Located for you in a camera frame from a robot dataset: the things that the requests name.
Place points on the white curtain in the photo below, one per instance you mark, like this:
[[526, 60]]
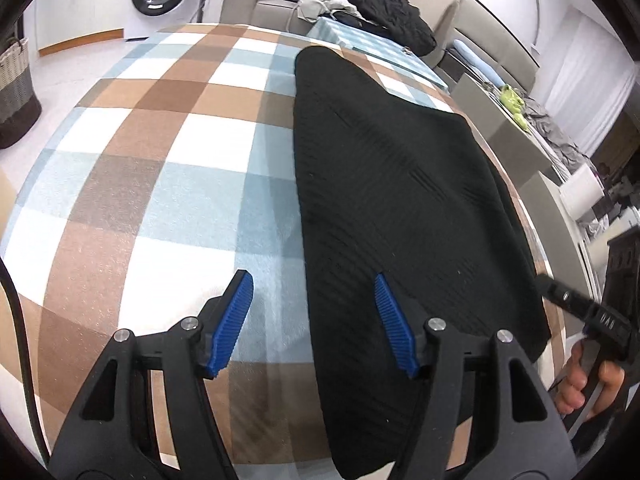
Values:
[[585, 70]]

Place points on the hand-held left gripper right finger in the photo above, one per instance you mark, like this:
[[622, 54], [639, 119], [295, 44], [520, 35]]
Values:
[[395, 330]]

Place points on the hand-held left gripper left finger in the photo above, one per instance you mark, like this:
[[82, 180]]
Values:
[[232, 322]]

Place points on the blue pillow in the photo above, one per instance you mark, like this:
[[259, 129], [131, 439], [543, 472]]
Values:
[[470, 55]]

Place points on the grey bed cover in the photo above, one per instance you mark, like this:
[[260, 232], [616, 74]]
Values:
[[560, 140]]

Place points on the white box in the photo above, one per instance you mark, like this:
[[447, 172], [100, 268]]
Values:
[[582, 190]]

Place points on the brown blue checked blanket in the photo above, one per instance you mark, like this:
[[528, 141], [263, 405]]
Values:
[[165, 170]]

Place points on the person's right hand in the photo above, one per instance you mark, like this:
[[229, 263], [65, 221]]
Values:
[[572, 385]]

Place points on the grey sofa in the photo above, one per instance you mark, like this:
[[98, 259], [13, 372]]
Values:
[[270, 7]]

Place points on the black jacket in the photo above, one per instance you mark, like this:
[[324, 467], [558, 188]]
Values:
[[390, 15]]

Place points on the grey garment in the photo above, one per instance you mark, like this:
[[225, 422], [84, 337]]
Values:
[[325, 5]]

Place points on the woven laundry basket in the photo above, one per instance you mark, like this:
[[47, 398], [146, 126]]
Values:
[[17, 90]]

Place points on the grey bedside box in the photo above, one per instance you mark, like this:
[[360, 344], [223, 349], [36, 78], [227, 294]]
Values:
[[495, 130]]

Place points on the green plush toy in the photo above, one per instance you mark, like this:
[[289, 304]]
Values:
[[512, 102]]

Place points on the black knit sweater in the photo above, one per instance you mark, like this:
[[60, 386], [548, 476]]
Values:
[[400, 200]]

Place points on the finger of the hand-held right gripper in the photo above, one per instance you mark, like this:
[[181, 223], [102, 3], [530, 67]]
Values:
[[565, 294]]

